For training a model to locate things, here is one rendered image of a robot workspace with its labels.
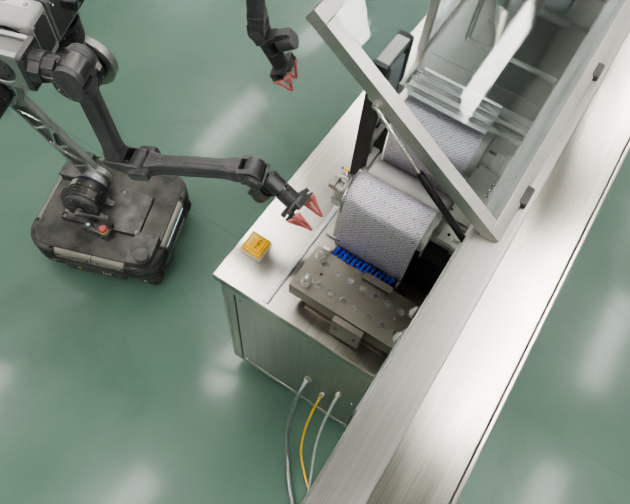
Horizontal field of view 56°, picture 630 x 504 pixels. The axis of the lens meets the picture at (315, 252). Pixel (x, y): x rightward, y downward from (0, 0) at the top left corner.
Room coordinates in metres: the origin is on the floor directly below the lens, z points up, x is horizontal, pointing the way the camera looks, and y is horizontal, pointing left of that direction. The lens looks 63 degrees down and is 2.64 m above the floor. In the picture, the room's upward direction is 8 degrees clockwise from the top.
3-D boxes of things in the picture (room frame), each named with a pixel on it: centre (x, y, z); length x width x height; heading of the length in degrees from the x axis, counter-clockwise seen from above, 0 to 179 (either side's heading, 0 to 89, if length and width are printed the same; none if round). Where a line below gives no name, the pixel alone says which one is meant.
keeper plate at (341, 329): (0.61, -0.12, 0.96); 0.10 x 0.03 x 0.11; 64
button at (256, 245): (0.89, 0.20, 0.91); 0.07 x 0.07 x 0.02; 64
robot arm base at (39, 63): (1.05, 0.77, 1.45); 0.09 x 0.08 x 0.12; 174
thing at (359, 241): (0.83, -0.16, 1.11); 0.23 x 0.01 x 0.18; 64
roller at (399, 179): (0.99, -0.25, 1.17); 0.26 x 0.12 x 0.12; 64
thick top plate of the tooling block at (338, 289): (0.70, -0.15, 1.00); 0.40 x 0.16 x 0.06; 64
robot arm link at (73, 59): (1.04, 0.69, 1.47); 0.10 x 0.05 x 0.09; 84
